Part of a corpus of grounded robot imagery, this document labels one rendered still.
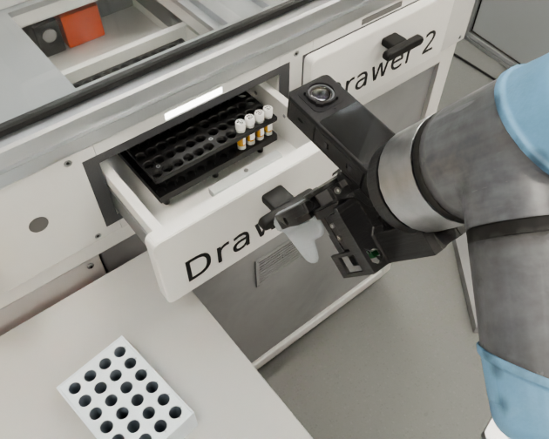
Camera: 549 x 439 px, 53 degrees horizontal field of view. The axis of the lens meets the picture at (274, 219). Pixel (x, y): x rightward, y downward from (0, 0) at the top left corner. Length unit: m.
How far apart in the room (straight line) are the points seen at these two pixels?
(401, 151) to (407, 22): 0.52
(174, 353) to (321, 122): 0.35
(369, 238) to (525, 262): 0.18
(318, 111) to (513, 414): 0.26
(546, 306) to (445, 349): 1.29
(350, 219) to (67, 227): 0.37
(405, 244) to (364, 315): 1.15
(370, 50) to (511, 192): 0.56
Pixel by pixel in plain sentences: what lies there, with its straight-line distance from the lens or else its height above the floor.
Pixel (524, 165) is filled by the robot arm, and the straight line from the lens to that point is 0.29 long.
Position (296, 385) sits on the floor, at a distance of 1.46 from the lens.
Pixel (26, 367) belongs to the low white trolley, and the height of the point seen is 0.76.
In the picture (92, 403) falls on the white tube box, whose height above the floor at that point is 0.80.
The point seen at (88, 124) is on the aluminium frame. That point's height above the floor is 0.98.
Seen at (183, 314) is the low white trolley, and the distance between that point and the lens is 0.69.
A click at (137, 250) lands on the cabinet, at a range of 0.80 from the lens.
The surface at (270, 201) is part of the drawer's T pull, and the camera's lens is 0.58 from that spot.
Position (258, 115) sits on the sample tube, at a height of 0.91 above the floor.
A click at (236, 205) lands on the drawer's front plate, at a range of 0.57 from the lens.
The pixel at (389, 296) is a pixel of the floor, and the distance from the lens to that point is 1.61.
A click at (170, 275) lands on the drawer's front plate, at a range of 0.59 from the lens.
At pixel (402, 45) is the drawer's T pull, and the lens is 0.82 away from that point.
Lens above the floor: 1.35
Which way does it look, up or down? 51 degrees down
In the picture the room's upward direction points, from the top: straight up
